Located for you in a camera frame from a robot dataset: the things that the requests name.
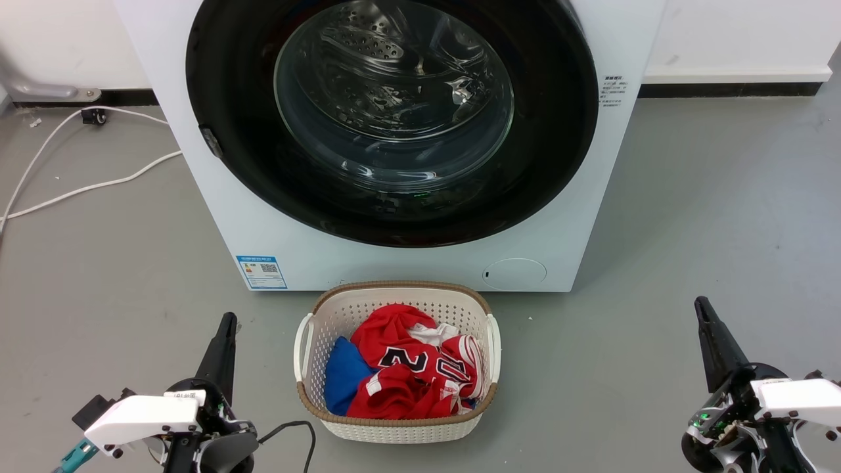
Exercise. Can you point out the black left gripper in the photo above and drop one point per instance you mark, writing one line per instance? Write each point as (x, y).
(217, 420)

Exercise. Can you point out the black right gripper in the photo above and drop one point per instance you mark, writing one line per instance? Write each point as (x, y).
(729, 410)

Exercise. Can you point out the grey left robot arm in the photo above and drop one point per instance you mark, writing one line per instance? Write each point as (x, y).
(220, 458)

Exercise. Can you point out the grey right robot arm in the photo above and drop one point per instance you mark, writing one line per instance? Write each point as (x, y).
(782, 450)

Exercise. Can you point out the white front-load washing machine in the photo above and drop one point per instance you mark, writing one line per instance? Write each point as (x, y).
(197, 217)

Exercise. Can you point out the black round glass washer door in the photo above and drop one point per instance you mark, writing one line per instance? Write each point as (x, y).
(539, 151)

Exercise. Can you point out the blue energy label sticker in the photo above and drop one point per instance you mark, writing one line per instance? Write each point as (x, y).
(261, 272)

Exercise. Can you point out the blue garment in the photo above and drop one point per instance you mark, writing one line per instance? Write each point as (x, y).
(343, 374)

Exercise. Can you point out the red basketball jersey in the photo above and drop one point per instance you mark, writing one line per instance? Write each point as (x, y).
(394, 394)

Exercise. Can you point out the white plastic laundry basket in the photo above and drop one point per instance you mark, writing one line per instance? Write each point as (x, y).
(394, 430)

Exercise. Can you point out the white garment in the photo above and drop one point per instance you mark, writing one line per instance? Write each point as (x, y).
(433, 334)

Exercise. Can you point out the round white filter cover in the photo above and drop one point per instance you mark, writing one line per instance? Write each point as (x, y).
(514, 273)

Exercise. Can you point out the black plug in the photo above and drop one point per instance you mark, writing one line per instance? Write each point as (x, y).
(93, 116)

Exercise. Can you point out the black text sticker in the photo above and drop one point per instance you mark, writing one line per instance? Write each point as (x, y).
(614, 90)

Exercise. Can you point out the steel washer drum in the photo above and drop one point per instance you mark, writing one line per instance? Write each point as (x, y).
(387, 72)

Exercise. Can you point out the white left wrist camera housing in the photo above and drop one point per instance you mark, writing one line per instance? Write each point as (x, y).
(141, 417)

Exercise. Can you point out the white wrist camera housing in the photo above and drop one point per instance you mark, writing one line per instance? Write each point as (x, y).
(141, 417)
(801, 399)

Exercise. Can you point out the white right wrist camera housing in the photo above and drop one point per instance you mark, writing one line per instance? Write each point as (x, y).
(801, 399)

